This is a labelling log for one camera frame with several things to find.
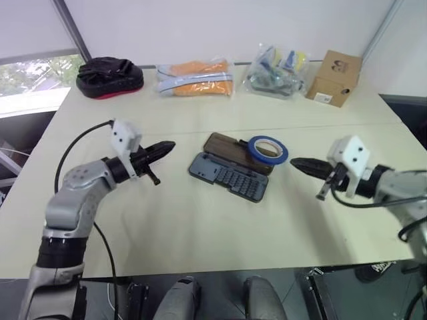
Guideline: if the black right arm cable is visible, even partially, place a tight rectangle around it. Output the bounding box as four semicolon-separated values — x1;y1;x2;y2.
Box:
331;188;427;244

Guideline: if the grey window frame post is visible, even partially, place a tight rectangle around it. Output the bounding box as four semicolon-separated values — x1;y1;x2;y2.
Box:
51;0;91;63
362;0;401;61

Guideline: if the clear bag with orange items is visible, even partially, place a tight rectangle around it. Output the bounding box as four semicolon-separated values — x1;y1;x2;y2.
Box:
153;59;234;98

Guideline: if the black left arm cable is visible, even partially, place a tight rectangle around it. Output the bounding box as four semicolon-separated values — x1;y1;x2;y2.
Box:
54;119;119;320

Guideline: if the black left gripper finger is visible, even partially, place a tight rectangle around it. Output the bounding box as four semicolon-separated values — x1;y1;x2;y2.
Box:
148;145;176;165
145;141;176;157

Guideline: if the black fabric bundle red edge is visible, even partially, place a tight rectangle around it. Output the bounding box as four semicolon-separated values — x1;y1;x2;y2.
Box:
75;57;146;100

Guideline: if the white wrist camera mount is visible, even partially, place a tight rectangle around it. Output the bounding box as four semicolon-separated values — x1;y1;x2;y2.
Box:
109;118;143;179
326;135;371;199

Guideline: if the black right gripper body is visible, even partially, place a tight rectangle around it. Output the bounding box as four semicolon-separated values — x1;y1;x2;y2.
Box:
316;163;351;201

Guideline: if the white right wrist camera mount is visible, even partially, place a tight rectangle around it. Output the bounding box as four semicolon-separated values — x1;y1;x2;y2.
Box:
326;135;371;199

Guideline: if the clear bag of mixed items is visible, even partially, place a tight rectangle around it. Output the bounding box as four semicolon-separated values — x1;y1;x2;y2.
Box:
242;42;311;100

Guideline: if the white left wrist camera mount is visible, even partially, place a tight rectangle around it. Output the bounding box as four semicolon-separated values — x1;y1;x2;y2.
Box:
109;118;143;179

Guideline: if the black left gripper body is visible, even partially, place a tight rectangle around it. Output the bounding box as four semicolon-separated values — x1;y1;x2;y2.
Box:
128;147;161;187

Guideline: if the black shoe with white print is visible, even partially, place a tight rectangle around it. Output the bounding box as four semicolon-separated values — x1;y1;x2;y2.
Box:
354;261;396;284

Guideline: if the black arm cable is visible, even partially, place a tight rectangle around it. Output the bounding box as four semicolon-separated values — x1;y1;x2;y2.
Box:
331;188;427;244
54;119;119;320

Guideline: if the grey tool case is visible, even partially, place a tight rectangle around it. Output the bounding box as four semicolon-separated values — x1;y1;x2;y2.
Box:
187;131;280;204

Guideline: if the black metal table frame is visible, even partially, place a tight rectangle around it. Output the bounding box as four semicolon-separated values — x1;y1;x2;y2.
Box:
295;266;338;320

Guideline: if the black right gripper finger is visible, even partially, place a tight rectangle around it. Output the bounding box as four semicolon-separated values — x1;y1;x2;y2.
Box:
292;163;331;180
290;157;334;171

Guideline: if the brown cardboard box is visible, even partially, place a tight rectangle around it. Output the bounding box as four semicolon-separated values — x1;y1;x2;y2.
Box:
305;49;364;108

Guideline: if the blue tape roll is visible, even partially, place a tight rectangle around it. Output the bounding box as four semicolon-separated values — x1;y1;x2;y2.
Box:
247;135;290;166

